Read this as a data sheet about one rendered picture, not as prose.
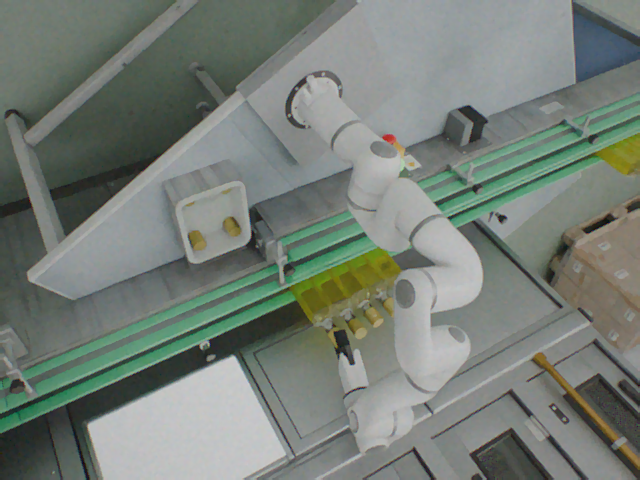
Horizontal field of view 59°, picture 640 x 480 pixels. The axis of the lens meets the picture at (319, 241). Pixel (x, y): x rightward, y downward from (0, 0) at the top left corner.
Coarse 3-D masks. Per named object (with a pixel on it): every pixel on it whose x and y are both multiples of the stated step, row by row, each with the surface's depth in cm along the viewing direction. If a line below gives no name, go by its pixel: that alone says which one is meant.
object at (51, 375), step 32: (352, 256) 157; (224, 288) 149; (256, 288) 149; (160, 320) 142; (192, 320) 142; (96, 352) 136; (128, 352) 136; (0, 384) 130; (32, 384) 131; (64, 384) 131
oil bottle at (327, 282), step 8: (328, 272) 154; (320, 280) 152; (328, 280) 152; (336, 280) 153; (320, 288) 151; (328, 288) 151; (336, 288) 151; (344, 288) 151; (328, 296) 149; (336, 296) 149; (344, 296) 149; (336, 304) 147; (344, 304) 148; (336, 312) 148
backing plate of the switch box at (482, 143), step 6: (444, 138) 173; (450, 138) 173; (480, 138) 173; (456, 144) 171; (468, 144) 171; (474, 144) 171; (480, 144) 171; (486, 144) 171; (492, 144) 172; (462, 150) 170; (468, 150) 170; (474, 150) 170
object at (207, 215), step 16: (208, 192) 131; (240, 192) 137; (176, 208) 130; (192, 208) 141; (208, 208) 144; (224, 208) 147; (240, 208) 142; (192, 224) 145; (208, 224) 148; (240, 224) 148; (208, 240) 149; (224, 240) 149; (240, 240) 149; (192, 256) 143; (208, 256) 146
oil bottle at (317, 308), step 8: (304, 280) 153; (312, 280) 153; (296, 288) 151; (304, 288) 151; (312, 288) 151; (296, 296) 154; (304, 296) 149; (312, 296) 149; (320, 296) 149; (304, 304) 149; (312, 304) 148; (320, 304) 148; (328, 304) 148; (312, 312) 146; (320, 312) 146; (328, 312) 146; (312, 320) 148; (320, 320) 146
